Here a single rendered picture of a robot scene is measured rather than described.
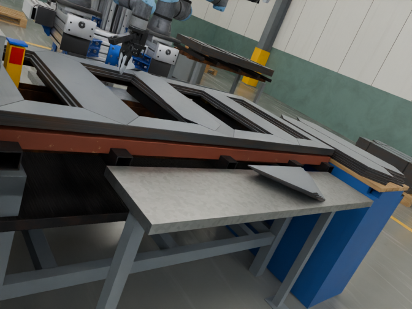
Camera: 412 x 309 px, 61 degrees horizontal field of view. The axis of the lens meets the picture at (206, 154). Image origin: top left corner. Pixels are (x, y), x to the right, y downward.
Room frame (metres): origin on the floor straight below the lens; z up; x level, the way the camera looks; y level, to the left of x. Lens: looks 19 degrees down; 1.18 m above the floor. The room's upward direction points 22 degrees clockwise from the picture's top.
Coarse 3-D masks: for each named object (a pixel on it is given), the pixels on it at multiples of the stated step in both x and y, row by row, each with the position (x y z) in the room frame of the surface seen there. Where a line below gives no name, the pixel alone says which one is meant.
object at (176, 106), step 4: (172, 104) 1.38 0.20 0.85; (176, 104) 1.40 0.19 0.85; (176, 108) 1.34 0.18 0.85; (180, 108) 1.37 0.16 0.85; (184, 108) 1.40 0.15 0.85; (188, 108) 1.42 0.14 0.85; (192, 108) 1.45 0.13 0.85; (192, 112) 1.38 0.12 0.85; (196, 112) 1.41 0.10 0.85; (200, 112) 1.44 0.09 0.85; (204, 112) 1.46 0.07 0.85
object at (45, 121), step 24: (48, 72) 1.18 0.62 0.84; (96, 72) 1.50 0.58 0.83; (72, 96) 1.00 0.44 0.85; (0, 120) 0.71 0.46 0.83; (24, 120) 0.75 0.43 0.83; (48, 120) 0.79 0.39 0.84; (72, 120) 0.83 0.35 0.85; (216, 120) 1.41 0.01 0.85; (240, 120) 1.71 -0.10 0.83; (216, 144) 1.21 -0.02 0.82; (240, 144) 1.30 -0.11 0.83; (264, 144) 1.40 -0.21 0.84; (288, 144) 1.51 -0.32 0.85
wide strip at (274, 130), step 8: (216, 96) 1.95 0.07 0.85; (224, 96) 2.05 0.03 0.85; (232, 104) 1.91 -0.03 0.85; (240, 112) 1.78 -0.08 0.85; (248, 112) 1.86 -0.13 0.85; (256, 120) 1.74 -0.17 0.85; (264, 120) 1.82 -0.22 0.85; (264, 128) 1.63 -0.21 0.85; (272, 128) 1.70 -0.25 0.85; (280, 136) 1.60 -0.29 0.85; (288, 136) 1.67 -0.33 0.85
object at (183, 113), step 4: (180, 112) 1.31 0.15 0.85; (184, 112) 1.33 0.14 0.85; (188, 112) 1.36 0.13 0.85; (184, 116) 1.27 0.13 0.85; (188, 116) 1.29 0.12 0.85; (192, 116) 1.31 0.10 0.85; (196, 116) 1.34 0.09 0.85; (200, 116) 1.37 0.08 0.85; (204, 116) 1.39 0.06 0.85; (208, 116) 1.42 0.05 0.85; (200, 120) 1.31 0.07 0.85; (204, 120) 1.33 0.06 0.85; (208, 120) 1.36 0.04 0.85; (212, 120) 1.38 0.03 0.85
